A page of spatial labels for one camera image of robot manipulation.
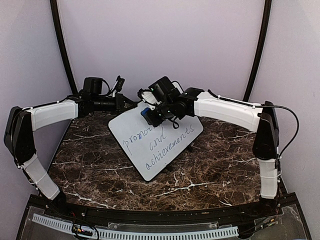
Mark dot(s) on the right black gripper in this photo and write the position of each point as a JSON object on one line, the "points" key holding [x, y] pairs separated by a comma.
{"points": [[155, 121]]}

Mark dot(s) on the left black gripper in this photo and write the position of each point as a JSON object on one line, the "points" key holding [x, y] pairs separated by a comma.
{"points": [[121, 99]]}

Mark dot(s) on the blue whiteboard eraser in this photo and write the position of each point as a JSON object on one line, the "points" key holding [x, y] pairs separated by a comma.
{"points": [[145, 111]]}

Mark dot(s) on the white whiteboard with black frame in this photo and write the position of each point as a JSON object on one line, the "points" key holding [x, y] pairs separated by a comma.
{"points": [[150, 149]]}

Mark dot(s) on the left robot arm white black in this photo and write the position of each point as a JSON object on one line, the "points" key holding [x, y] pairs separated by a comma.
{"points": [[23, 122]]}

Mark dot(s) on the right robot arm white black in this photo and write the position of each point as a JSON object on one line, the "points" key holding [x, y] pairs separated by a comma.
{"points": [[258, 118]]}

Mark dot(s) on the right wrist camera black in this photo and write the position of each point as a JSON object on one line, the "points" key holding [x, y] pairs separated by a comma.
{"points": [[162, 87]]}

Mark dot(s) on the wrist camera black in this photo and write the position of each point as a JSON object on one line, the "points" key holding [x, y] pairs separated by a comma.
{"points": [[93, 85], [162, 87]]}

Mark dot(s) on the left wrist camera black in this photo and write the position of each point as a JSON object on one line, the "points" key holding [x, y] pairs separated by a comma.
{"points": [[93, 85]]}

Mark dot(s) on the left black frame post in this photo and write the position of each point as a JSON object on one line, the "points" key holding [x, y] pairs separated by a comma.
{"points": [[62, 45]]}

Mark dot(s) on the black frame post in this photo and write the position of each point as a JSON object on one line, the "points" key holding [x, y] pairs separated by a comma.
{"points": [[62, 45], [259, 50]]}

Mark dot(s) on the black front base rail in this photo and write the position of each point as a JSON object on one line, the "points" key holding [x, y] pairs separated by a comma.
{"points": [[235, 215]]}

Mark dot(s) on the right black frame post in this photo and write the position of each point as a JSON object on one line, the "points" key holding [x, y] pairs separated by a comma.
{"points": [[259, 50]]}

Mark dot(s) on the white slotted cable duct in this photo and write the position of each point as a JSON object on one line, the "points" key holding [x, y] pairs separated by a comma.
{"points": [[121, 231]]}

